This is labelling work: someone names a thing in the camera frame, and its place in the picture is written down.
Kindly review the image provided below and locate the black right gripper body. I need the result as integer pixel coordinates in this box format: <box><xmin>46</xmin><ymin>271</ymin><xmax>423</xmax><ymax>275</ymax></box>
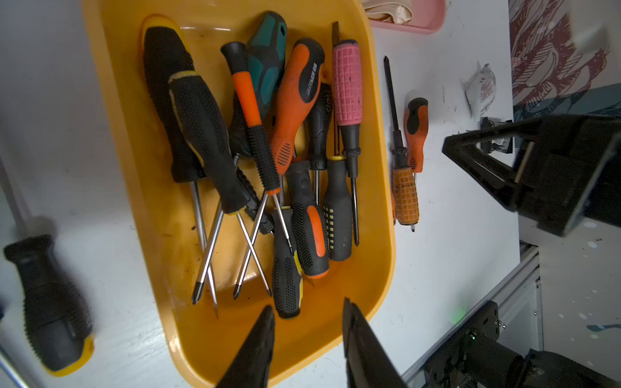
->
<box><xmin>442</xmin><ymin>114</ymin><xmax>620</xmax><ymax>237</ymax></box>

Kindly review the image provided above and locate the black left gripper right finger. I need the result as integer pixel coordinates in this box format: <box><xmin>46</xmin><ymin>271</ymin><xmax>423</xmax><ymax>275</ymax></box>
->
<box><xmin>342</xmin><ymin>297</ymin><xmax>407</xmax><ymax>387</ymax></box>

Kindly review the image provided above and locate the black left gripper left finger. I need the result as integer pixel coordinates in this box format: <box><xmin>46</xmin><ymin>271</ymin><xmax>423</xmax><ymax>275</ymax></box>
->
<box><xmin>216</xmin><ymin>306</ymin><xmax>276</xmax><ymax>388</ymax></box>

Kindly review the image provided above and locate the amber handle black screwdriver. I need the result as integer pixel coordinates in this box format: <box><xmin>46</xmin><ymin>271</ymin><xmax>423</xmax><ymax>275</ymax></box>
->
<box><xmin>383</xmin><ymin>56</ymin><xmax>420</xmax><ymax>232</ymax></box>

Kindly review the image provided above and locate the slim black yellow-capped screwdriver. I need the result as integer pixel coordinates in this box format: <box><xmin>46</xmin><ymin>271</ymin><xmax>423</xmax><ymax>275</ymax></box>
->
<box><xmin>1</xmin><ymin>167</ymin><xmax>95</xmax><ymax>378</ymax></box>

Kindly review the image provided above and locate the orange black small screwdriver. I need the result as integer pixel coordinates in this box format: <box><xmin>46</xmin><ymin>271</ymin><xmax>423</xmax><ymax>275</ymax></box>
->
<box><xmin>404</xmin><ymin>97</ymin><xmax>429</xmax><ymax>173</ymax></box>

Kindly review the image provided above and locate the yellow plastic storage box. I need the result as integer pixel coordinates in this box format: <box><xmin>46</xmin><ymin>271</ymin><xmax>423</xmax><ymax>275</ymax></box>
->
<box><xmin>79</xmin><ymin>0</ymin><xmax>397</xmax><ymax>388</ymax></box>

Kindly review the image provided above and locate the black orange stubby screwdriver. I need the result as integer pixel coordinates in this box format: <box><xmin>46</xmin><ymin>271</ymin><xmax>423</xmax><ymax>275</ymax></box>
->
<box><xmin>286</xmin><ymin>161</ymin><xmax>329</xmax><ymax>279</ymax></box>

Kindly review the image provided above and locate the black yellow screwdriver in box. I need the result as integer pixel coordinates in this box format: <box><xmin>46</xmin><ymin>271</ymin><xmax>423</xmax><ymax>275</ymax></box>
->
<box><xmin>167</xmin><ymin>70</ymin><xmax>273</xmax><ymax>297</ymax></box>

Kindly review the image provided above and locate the orange black large screwdriver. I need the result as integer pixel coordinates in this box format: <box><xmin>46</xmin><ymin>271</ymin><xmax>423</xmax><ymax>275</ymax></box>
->
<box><xmin>251</xmin><ymin>37</ymin><xmax>325</xmax><ymax>247</ymax></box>

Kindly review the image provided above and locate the slim orange black screwdriver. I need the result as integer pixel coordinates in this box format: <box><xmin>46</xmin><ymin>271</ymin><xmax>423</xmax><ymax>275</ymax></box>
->
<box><xmin>221</xmin><ymin>41</ymin><xmax>294</xmax><ymax>255</ymax></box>

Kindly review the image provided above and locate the pink plastic tray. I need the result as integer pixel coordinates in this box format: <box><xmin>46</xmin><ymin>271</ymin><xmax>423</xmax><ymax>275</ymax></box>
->
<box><xmin>368</xmin><ymin>0</ymin><xmax>446</xmax><ymax>35</ymax></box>

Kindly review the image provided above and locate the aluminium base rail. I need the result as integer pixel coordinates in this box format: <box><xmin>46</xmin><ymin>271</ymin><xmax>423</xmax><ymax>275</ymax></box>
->
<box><xmin>403</xmin><ymin>242</ymin><xmax>543</xmax><ymax>387</ymax></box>

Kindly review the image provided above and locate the pink handle screwdriver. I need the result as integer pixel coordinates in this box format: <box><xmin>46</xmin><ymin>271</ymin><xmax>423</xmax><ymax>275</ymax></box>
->
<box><xmin>332</xmin><ymin>39</ymin><xmax>363</xmax><ymax>246</ymax></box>

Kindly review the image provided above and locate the green black handle screwdriver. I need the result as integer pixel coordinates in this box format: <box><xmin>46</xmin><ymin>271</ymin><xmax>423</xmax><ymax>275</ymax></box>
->
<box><xmin>229</xmin><ymin>11</ymin><xmax>288</xmax><ymax>159</ymax></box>

